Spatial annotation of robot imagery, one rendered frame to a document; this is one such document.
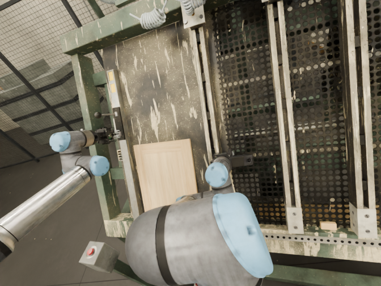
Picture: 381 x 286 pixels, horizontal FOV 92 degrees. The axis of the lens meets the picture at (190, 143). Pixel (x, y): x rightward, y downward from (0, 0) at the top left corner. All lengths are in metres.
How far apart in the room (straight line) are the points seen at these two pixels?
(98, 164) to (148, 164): 0.46
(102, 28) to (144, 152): 0.72
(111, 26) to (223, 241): 1.15
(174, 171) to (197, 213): 0.81
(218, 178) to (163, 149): 0.53
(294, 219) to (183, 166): 0.59
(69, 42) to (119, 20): 0.37
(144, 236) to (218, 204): 0.12
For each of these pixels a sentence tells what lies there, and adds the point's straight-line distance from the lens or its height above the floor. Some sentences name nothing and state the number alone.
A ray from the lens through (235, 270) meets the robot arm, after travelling 0.29.
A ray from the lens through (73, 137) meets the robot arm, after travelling 0.88.
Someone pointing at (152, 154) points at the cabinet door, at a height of 1.23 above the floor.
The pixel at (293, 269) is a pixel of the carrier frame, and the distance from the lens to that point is 1.78.
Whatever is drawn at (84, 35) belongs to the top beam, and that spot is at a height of 1.87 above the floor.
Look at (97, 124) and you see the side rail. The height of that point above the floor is 1.41.
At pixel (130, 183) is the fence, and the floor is 1.11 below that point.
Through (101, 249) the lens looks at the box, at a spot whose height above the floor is 0.93.
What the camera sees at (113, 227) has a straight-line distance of 1.46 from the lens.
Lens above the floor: 1.90
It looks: 39 degrees down
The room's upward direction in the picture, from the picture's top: 23 degrees counter-clockwise
